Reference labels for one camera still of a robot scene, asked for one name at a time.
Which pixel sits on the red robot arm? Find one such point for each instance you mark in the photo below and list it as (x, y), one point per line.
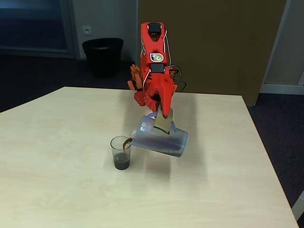
(154, 46)

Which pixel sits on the black waste bin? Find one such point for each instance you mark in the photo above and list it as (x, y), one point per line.
(103, 59)

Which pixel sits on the white wall socket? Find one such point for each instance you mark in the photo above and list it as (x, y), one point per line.
(87, 30)

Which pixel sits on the clear plastic pitcher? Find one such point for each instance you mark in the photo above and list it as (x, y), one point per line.
(161, 143)

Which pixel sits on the dark glass window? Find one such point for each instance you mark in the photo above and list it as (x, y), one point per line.
(33, 26)

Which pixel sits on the translucent plastic cup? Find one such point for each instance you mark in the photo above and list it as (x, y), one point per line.
(121, 156)

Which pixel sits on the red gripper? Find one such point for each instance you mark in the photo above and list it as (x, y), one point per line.
(164, 95)

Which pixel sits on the light grey furniture piece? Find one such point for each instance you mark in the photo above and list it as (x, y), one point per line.
(299, 209)

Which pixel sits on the brown pin board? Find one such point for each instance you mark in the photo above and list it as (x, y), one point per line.
(213, 47)

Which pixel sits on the orange table clamp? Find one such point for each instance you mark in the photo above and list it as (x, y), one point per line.
(136, 76)
(174, 72)

